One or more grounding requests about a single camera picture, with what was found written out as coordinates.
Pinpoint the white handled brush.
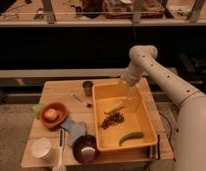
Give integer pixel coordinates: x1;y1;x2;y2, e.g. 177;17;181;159
52;129;66;171

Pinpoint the blue cloth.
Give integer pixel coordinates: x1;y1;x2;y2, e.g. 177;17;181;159
60;119;86;146

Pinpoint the metal spoon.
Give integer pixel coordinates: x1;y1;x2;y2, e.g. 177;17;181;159
71;94;92;108

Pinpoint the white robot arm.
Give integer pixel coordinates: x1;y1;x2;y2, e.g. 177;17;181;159
122;45;206;171

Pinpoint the yellow plastic bin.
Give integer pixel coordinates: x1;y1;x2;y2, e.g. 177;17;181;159
92;83;157;152

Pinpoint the purple bowl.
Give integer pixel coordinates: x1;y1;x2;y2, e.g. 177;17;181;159
73;135;100;164

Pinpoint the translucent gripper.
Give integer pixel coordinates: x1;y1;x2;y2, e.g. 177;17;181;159
120;80;137;99

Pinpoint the green pepper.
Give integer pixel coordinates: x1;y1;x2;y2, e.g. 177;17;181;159
118;132;144;146

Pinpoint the orange plate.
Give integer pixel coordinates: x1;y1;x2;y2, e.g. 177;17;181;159
40;102;68;129

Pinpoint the yellow apple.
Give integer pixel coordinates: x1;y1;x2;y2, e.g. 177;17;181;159
44;109;58;121

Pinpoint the black cable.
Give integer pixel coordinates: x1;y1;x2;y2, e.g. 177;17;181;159
158;111;177;164

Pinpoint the dark metal cup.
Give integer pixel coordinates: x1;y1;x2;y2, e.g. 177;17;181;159
82;81;93;96

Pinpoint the wooden table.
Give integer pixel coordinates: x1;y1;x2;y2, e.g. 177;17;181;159
21;78;173;168

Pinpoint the dark grape bunch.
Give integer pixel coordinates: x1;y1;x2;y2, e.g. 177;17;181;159
100;112;124;129

